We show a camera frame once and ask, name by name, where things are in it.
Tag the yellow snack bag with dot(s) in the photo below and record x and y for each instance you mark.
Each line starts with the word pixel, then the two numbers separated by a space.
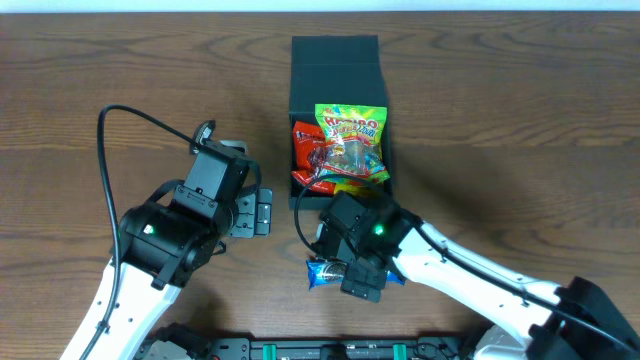
pixel 355 190

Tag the blue Oreo cookie pack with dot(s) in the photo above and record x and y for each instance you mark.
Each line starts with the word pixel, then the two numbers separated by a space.
pixel 324 272

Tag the green Haribo gummy bag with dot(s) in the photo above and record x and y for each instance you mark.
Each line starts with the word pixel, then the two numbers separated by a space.
pixel 353 135

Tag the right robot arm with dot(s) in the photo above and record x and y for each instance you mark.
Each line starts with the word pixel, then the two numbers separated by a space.
pixel 533 318

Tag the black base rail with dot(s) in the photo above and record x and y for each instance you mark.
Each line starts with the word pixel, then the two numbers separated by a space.
pixel 179 342

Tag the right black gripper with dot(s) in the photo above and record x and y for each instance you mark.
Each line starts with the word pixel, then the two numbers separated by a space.
pixel 363 281

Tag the black open gift box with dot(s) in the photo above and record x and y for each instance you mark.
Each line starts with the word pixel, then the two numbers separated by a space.
pixel 342 70

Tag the small black wrapped bar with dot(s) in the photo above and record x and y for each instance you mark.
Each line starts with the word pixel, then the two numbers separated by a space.
pixel 202 135

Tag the red candy bag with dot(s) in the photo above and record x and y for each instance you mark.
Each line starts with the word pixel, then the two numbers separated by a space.
pixel 310 152

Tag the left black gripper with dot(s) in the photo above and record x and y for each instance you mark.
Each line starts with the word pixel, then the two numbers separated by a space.
pixel 256 213

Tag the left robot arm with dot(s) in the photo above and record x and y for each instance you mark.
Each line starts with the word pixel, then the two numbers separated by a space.
pixel 164 241

